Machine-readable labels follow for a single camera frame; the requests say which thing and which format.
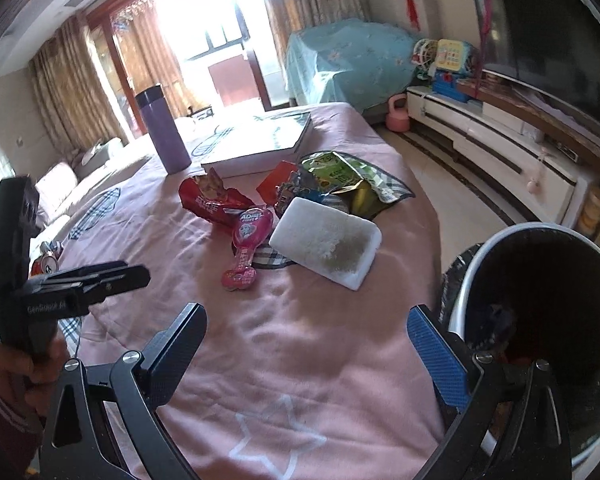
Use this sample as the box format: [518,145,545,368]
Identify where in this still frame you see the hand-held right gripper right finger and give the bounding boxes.
[406,304,572,480]

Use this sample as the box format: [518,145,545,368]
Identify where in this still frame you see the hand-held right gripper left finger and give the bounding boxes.
[39,301,208,480]

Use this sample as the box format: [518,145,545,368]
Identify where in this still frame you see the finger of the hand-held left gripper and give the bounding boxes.
[82,265,151,306]
[30,259,129,286]

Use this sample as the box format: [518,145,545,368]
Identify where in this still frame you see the crushed red can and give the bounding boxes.
[30,255,61,276]

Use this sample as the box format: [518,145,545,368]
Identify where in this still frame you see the red snack wrapper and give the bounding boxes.
[178,167,256,226]

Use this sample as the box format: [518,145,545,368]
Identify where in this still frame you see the pink spoon-shaped package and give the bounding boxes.
[221,207,275,292]

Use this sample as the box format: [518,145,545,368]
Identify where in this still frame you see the white trash bin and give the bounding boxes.
[437,224,600,480]

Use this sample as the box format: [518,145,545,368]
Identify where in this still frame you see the white foam block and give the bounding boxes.
[269,197,383,291]

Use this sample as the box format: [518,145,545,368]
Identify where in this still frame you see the red packet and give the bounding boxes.
[256,161,301,203]

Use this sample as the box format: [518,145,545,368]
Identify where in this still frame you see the blue foil wrapper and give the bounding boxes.
[275,170,331,218]

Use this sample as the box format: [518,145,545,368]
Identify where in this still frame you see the green snack bag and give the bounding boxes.
[300,151,416,218]

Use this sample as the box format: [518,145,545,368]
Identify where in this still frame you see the person's left forearm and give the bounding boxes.
[0,367,43,480]

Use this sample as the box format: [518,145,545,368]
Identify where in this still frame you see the person's left hand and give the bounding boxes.
[0,332,73,418]

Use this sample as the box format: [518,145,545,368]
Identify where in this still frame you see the beige sofa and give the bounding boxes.
[32,137,153,226]

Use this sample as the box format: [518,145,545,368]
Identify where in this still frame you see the purple thermos bottle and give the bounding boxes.
[134,85,192,176]

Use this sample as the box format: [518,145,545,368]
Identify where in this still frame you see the beige patterned curtain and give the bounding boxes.
[115,7,186,116]
[257,0,366,46]
[30,15,131,153]

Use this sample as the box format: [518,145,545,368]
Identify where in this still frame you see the yellow container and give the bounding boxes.
[577,187,600,233]

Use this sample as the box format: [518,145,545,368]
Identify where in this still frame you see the white television cabinet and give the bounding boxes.
[406,80,600,241]

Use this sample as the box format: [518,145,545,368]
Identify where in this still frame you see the red balcony chair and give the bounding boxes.
[207,55,261,107]

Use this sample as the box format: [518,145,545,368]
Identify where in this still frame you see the pink kettlebell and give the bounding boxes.
[386,95,411,132]

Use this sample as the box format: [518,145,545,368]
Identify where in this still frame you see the blue toy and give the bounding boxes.
[432,71,473,97]

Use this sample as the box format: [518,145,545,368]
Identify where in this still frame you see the white and red toy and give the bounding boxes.
[412,39,438,80]

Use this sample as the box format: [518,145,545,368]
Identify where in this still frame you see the yellow and green toy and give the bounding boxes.
[432,39,476,73]

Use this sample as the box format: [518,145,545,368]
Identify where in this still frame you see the teal cloth covered armchair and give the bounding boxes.
[285,19,421,113]

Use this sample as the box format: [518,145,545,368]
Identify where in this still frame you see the pink stick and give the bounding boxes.
[472,0,493,103]

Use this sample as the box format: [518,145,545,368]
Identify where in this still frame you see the black television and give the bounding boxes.
[465,0,600,133]

